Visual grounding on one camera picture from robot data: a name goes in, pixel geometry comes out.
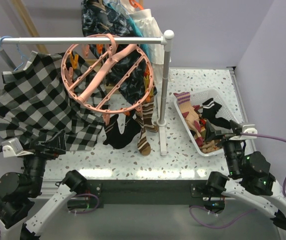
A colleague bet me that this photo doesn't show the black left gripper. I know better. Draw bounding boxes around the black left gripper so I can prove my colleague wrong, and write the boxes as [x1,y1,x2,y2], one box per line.
[16,128,66,194]

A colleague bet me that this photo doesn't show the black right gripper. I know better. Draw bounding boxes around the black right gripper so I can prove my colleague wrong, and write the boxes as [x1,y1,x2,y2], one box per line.
[203,118,242,176]

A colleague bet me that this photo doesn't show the black striped sock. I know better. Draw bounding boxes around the black striped sock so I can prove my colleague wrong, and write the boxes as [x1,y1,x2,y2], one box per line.
[120,116,141,149]
[103,114,122,149]

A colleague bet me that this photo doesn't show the brown striped sock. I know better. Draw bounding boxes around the brown striped sock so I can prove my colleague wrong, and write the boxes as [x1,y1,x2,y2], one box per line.
[135,112,151,156]
[142,101,158,133]

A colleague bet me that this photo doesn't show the yellow sock with pattern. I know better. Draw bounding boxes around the yellow sock with pattern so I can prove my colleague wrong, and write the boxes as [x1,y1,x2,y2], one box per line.
[144,69,155,103]

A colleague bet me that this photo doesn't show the pink round clip hanger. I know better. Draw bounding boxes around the pink round clip hanger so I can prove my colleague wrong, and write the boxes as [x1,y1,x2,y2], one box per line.
[61,33,154,124]

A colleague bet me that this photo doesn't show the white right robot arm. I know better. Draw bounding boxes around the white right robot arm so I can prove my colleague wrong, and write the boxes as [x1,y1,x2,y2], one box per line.
[205,120,286,231]

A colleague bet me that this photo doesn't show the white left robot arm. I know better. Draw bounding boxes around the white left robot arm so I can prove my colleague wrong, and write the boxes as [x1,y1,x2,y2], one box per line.
[0,130,87,240]

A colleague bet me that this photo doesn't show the orange plastic hanger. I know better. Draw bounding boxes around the orange plastic hanger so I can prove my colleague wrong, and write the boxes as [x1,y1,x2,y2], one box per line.
[129,0,144,10]

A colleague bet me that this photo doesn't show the white plastic basket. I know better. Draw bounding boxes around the white plastic basket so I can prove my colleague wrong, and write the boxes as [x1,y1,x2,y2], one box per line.
[174,88,242,157]

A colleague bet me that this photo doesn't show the black white checkered shirt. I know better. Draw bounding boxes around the black white checkered shirt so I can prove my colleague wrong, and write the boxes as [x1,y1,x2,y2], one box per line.
[0,51,104,151]

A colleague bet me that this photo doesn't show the beige sock purple stripes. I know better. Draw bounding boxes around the beige sock purple stripes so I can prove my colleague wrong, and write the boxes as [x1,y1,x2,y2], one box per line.
[174,92,201,137]

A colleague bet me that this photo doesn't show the white clothes rack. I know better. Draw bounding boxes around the white clothes rack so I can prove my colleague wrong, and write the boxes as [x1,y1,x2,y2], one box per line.
[0,30,174,156]

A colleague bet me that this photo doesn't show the dark blue patterned garment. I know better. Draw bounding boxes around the dark blue patterned garment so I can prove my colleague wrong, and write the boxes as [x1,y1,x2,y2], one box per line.
[81,0,146,104]

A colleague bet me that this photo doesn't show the white garment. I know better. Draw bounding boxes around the white garment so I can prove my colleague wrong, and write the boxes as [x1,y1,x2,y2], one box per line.
[131,8,164,84]

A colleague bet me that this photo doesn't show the teal garment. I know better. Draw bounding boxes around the teal garment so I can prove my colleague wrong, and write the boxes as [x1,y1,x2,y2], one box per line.
[107,0,150,56]

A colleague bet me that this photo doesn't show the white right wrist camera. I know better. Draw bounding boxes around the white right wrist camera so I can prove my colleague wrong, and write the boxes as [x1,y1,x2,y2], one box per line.
[235,123,258,136]

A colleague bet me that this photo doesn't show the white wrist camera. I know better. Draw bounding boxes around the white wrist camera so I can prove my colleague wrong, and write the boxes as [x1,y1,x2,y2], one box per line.
[235,123,258,136]
[1,137,34,158]

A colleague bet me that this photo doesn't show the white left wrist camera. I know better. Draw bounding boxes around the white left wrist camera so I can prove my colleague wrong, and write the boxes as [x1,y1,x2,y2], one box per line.
[1,137,34,158]

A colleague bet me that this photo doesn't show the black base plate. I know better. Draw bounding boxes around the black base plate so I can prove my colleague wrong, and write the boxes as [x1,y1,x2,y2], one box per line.
[67,178,226,210]

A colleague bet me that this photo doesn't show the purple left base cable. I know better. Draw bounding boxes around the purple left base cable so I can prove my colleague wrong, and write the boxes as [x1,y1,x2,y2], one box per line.
[69,192,100,215]

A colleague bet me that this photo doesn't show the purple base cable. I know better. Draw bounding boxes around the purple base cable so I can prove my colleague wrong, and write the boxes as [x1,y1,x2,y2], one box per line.
[69,192,100,215]
[189,205,257,230]

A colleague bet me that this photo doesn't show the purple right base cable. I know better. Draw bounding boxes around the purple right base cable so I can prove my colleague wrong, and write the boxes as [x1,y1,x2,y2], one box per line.
[189,205,257,230]

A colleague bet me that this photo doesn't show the light blue wire hanger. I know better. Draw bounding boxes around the light blue wire hanger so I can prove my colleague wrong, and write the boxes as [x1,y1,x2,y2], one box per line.
[0,36,29,71]

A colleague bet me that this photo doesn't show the wooden frame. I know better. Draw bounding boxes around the wooden frame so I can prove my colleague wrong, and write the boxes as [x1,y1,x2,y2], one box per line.
[12,0,50,55]

